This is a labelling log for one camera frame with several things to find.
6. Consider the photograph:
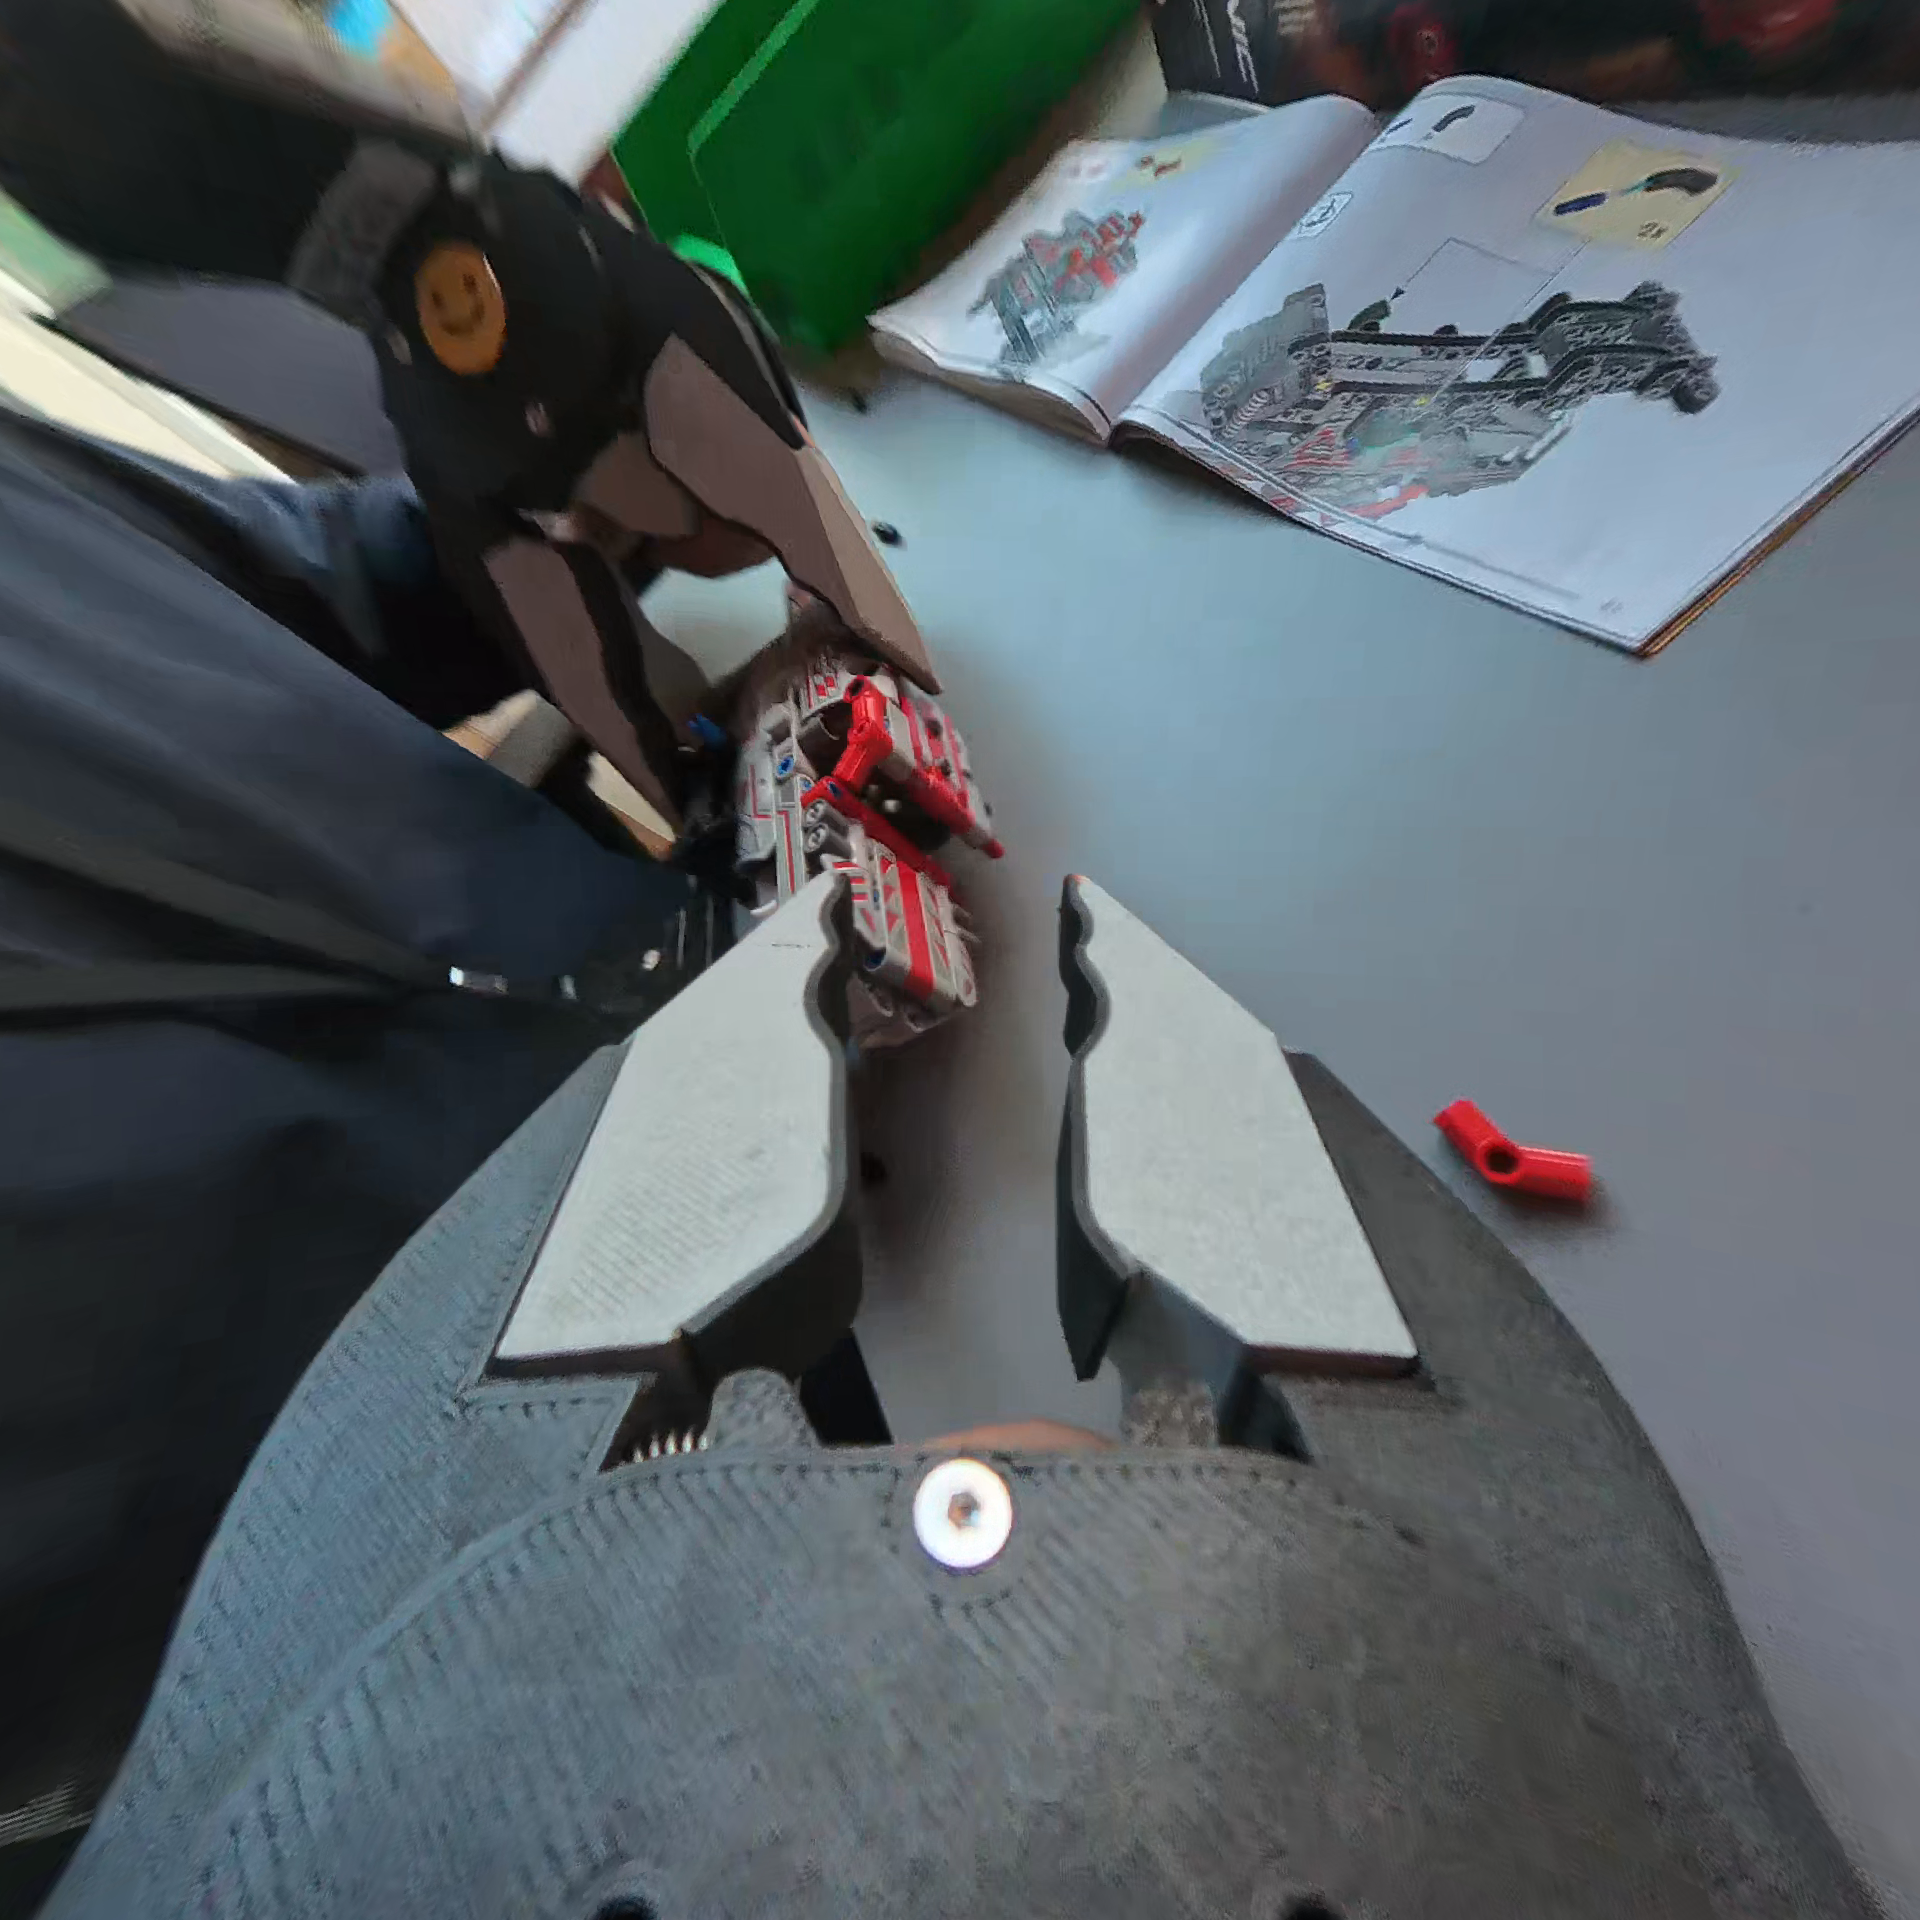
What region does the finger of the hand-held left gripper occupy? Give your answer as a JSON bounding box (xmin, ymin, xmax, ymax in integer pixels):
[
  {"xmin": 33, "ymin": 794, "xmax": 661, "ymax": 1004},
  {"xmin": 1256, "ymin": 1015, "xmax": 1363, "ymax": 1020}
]
[
  {"xmin": 576, "ymin": 334, "xmax": 945, "ymax": 695},
  {"xmin": 481, "ymin": 527, "xmax": 706, "ymax": 860}
]

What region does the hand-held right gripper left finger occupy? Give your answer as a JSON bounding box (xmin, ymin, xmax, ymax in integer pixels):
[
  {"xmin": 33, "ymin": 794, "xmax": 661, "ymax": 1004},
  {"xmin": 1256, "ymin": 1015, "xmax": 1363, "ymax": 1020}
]
[{"xmin": 491, "ymin": 871, "xmax": 868, "ymax": 1375}]

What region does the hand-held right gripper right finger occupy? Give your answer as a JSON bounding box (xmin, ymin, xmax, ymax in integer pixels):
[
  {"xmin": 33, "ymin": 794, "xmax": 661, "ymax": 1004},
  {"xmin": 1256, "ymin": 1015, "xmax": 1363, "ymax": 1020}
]
[{"xmin": 1053, "ymin": 872, "xmax": 1421, "ymax": 1448}]

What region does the small red lego connector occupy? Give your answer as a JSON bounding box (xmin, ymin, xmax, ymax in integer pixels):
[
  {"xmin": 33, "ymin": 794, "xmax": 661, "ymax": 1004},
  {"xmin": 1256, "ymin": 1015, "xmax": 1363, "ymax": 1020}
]
[{"xmin": 1431, "ymin": 1097, "xmax": 1596, "ymax": 1201}]

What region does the grey red lego model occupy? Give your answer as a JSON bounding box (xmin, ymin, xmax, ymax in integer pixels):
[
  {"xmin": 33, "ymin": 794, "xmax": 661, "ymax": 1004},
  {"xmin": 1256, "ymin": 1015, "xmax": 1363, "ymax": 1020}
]
[{"xmin": 682, "ymin": 631, "xmax": 1010, "ymax": 1052}]

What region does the open lego instruction booklet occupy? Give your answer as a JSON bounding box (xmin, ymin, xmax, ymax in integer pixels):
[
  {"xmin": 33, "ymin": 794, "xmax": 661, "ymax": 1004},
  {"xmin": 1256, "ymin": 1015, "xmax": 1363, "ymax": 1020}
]
[{"xmin": 872, "ymin": 74, "xmax": 1920, "ymax": 658}]

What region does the dark lego set box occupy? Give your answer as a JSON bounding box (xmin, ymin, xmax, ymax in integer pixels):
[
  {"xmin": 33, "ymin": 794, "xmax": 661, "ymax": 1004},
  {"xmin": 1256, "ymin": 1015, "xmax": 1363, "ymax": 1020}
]
[{"xmin": 1152, "ymin": 0, "xmax": 1920, "ymax": 109}]

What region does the green plastic bin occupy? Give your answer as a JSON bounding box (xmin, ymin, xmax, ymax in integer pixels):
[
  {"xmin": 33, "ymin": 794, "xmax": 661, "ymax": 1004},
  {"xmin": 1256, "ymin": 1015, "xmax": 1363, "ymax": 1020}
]
[{"xmin": 613, "ymin": 0, "xmax": 1145, "ymax": 357}]

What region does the person in dark clothing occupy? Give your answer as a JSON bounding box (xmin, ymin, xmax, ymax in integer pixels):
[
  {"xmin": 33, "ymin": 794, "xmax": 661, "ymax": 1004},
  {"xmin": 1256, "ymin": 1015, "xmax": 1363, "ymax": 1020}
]
[{"xmin": 0, "ymin": 405, "xmax": 722, "ymax": 1869}]

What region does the black strap with metal clip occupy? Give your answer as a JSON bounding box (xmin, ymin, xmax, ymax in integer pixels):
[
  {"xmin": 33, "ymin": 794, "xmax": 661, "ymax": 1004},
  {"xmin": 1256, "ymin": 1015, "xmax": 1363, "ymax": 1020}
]
[{"xmin": 435, "ymin": 901, "xmax": 722, "ymax": 1015}]

